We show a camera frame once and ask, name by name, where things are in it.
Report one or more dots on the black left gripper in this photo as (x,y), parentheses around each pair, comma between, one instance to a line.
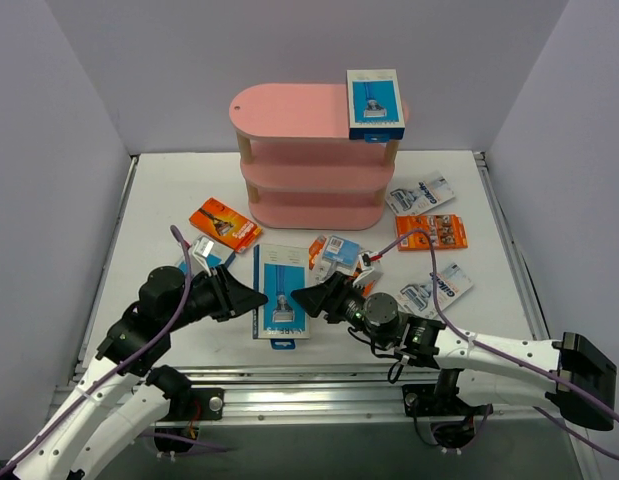
(222,292)

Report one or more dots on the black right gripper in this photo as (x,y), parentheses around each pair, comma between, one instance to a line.
(333,300)

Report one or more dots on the blue Harry's box front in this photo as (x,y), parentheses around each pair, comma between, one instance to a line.
(278,271)

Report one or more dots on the blue Harry's razor box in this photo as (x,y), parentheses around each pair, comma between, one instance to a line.
(375,111)

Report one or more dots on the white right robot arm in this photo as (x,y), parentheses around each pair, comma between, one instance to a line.
(571,373)

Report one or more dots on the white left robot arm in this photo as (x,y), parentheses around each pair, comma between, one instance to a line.
(126,355)

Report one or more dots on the pink three-tier shelf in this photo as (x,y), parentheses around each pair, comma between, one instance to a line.
(301,169)

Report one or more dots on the orange Gillette box centre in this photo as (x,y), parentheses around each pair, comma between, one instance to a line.
(331,254)

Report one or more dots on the clear blister razor pack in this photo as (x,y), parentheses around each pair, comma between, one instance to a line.
(330,254)

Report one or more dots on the blue Harry's box left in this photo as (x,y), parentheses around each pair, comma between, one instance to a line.
(220,254)

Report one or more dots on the orange Gillette Fusion box left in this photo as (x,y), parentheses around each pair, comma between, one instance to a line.
(225,225)

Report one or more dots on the white Gillette pack lower right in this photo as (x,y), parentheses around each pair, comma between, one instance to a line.
(450,284)

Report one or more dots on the white gillette pack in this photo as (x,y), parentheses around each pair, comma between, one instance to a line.
(420,196)
(450,284)

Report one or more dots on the white Gillette pack upper right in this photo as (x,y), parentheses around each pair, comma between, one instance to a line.
(420,196)

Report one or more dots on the orange razor cartridge box right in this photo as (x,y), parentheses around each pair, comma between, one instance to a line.
(446,231)

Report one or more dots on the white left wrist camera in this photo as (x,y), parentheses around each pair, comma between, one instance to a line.
(198,255)

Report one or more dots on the aluminium front rail frame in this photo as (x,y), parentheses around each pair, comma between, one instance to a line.
(329,378)

